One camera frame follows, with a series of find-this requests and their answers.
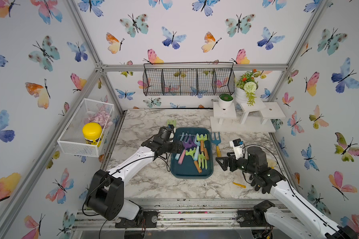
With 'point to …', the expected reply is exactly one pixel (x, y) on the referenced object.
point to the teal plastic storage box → (196, 162)
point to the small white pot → (225, 100)
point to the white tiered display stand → (261, 117)
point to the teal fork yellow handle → (217, 142)
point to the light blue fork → (178, 155)
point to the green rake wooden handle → (204, 138)
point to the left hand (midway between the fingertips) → (178, 144)
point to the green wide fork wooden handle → (171, 122)
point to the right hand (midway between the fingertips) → (224, 155)
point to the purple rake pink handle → (186, 144)
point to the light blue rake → (197, 143)
